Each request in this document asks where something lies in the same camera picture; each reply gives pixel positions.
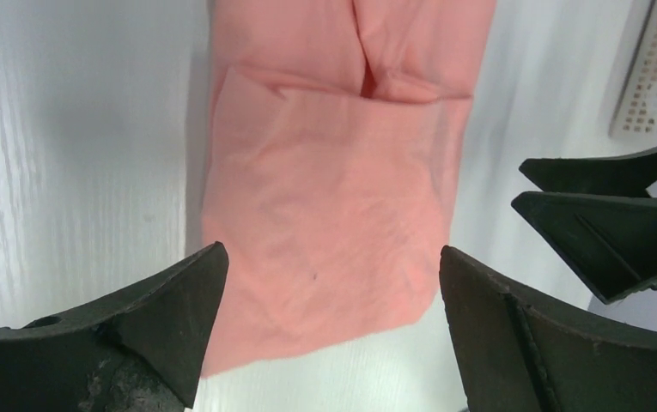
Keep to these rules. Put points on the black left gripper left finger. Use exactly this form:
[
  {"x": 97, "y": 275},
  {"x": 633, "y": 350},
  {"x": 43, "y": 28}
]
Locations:
[{"x": 140, "y": 348}]

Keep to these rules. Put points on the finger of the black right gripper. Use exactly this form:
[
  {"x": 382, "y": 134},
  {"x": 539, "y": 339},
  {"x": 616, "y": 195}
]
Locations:
[
  {"x": 609, "y": 242},
  {"x": 619, "y": 176}
]

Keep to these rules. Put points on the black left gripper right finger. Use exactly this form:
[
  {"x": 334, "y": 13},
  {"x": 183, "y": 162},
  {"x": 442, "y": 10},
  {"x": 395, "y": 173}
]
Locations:
[{"x": 519, "y": 349}]

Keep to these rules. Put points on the pink t shirt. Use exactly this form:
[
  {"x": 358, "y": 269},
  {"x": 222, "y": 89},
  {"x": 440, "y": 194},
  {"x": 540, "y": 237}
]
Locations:
[{"x": 336, "y": 131}]

